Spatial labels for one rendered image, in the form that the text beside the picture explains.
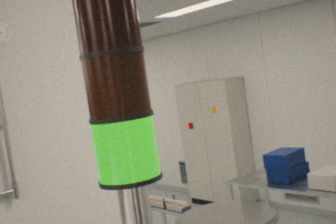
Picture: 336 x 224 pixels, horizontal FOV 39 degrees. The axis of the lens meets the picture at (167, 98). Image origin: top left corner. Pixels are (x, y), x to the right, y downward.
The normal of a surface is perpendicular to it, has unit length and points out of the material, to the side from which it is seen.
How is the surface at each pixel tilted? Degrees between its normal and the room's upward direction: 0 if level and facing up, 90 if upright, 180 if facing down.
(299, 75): 90
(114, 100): 90
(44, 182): 90
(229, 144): 90
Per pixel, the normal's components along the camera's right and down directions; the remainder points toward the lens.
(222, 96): -0.77, 0.15
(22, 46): 0.61, -0.04
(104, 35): -0.04, 0.06
